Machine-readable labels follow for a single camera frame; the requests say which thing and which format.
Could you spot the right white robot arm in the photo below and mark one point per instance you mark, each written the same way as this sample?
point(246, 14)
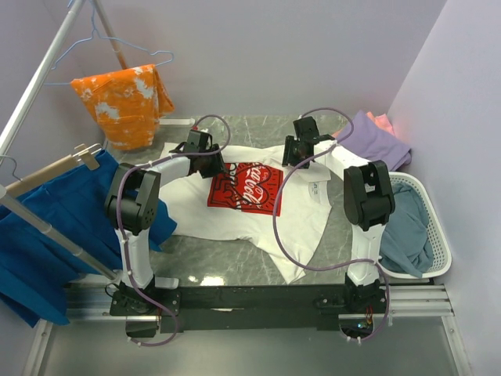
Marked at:
point(368, 196)

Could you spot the wooden clip hanger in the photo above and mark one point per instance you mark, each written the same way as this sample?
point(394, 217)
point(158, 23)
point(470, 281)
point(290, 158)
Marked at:
point(83, 155)

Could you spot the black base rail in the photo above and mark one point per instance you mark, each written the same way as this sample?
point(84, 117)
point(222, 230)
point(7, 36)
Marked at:
point(244, 307)

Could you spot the folded purple t-shirt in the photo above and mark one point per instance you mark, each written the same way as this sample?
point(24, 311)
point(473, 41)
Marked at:
point(372, 143)

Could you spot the folded pink t-shirt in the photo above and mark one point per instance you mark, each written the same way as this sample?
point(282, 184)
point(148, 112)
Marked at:
point(382, 122)

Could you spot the white Coca-Cola t-shirt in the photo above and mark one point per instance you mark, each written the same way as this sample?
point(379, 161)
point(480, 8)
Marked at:
point(243, 205)

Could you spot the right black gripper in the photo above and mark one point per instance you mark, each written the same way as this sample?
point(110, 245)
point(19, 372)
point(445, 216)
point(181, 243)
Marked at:
point(287, 157)

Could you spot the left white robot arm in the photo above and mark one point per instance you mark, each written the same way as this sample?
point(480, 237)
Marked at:
point(132, 203)

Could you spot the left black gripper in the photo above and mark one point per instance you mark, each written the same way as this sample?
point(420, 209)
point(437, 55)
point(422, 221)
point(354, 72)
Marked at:
point(218, 168)

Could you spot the metal clothes rack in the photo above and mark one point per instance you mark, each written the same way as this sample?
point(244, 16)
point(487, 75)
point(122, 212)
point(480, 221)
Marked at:
point(23, 107)

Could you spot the blue hanging garment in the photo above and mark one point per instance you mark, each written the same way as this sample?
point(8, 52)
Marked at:
point(34, 268)

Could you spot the blue-grey garment in basket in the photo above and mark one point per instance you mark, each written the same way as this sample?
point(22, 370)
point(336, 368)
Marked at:
point(405, 247)

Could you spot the white laundry basket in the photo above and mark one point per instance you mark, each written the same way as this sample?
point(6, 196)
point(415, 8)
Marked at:
point(442, 254)

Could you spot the orange white tie-dye garment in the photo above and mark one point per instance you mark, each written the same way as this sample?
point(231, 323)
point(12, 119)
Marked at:
point(127, 104)

